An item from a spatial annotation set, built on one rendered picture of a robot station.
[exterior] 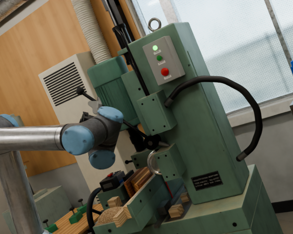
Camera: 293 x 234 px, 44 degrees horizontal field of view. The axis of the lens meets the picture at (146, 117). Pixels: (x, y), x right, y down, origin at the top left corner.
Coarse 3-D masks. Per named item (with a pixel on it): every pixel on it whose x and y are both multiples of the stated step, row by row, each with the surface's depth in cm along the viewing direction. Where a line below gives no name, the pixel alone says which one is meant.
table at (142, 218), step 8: (168, 184) 170; (160, 192) 161; (168, 192) 167; (128, 200) 162; (152, 200) 153; (160, 200) 159; (144, 208) 145; (152, 208) 150; (136, 216) 139; (144, 216) 143; (104, 224) 145; (112, 224) 143; (128, 224) 140; (136, 224) 138; (144, 224) 142; (96, 232) 147; (104, 232) 145; (112, 232) 144; (120, 232) 142; (128, 232) 141
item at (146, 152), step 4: (136, 152) 169; (140, 152) 165; (144, 152) 164; (148, 152) 163; (132, 156) 167; (136, 156) 166; (140, 156) 165; (144, 156) 164; (132, 160) 167; (136, 160) 166; (140, 160) 166; (144, 160) 165; (136, 164) 167; (140, 164) 166; (144, 164) 165; (136, 168) 168
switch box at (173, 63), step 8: (160, 40) 134; (168, 40) 135; (144, 48) 137; (152, 48) 136; (160, 48) 134; (168, 48) 134; (152, 56) 137; (168, 56) 134; (176, 56) 137; (152, 64) 137; (168, 64) 135; (176, 64) 134; (160, 72) 137; (176, 72) 134; (184, 72) 139; (160, 80) 138; (168, 80) 137
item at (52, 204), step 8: (16, 120) 347; (32, 192) 372; (40, 192) 374; (48, 192) 374; (56, 192) 374; (64, 192) 382; (40, 200) 357; (48, 200) 364; (56, 200) 372; (64, 200) 379; (40, 208) 355; (48, 208) 362; (56, 208) 369; (64, 208) 376; (8, 216) 364; (40, 216) 353; (48, 216) 359; (56, 216) 366; (8, 224) 368; (48, 224) 357
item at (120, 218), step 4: (136, 192) 154; (120, 212) 137; (124, 212) 139; (116, 216) 135; (120, 216) 136; (124, 216) 138; (116, 220) 134; (120, 220) 135; (124, 220) 137; (116, 224) 135; (120, 224) 135
